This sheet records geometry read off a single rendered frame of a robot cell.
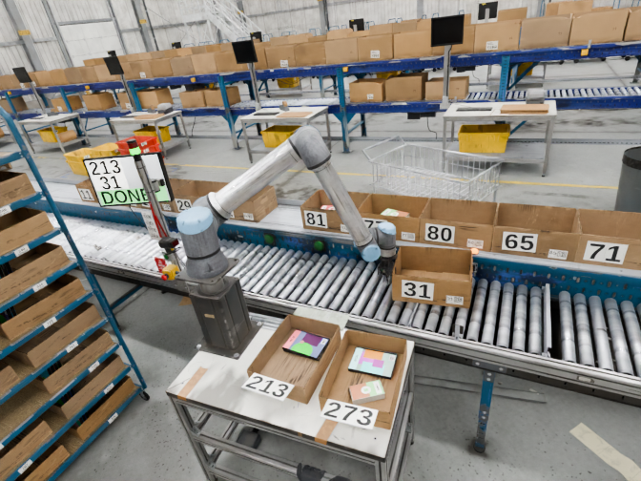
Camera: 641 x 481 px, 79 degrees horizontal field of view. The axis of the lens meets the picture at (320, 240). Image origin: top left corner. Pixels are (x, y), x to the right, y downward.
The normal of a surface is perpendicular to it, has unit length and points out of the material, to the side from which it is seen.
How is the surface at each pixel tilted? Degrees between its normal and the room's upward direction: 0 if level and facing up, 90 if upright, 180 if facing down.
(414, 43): 89
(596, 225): 89
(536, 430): 0
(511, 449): 0
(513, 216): 90
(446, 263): 89
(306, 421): 0
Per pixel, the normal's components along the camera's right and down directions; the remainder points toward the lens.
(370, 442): -0.12, -0.86
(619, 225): -0.44, 0.48
